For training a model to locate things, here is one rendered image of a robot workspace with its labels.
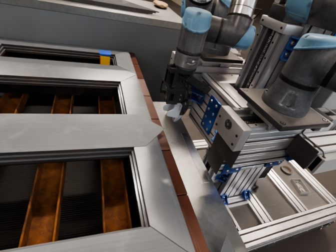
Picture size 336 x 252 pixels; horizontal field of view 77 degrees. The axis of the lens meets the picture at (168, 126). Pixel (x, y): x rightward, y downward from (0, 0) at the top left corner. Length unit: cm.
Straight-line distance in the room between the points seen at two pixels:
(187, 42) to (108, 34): 90
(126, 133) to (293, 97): 55
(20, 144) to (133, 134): 33
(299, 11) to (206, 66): 68
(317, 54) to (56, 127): 80
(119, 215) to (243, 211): 95
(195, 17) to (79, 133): 49
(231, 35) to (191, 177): 54
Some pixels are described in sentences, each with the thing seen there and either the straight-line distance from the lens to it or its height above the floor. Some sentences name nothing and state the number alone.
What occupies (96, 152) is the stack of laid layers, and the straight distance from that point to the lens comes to 70.
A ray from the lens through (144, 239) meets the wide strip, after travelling 54.
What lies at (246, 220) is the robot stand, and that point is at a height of 21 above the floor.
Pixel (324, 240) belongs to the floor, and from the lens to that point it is 208.
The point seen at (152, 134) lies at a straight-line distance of 76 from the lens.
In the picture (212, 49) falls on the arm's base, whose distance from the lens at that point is 109.
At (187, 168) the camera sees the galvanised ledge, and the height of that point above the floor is 68.
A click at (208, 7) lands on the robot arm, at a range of 107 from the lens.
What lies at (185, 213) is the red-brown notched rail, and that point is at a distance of 61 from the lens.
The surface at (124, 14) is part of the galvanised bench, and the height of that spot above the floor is 105.
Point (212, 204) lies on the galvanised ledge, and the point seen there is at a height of 68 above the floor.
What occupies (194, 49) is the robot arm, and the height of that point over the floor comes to 117.
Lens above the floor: 134
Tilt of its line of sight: 37 degrees down
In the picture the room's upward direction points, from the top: 14 degrees clockwise
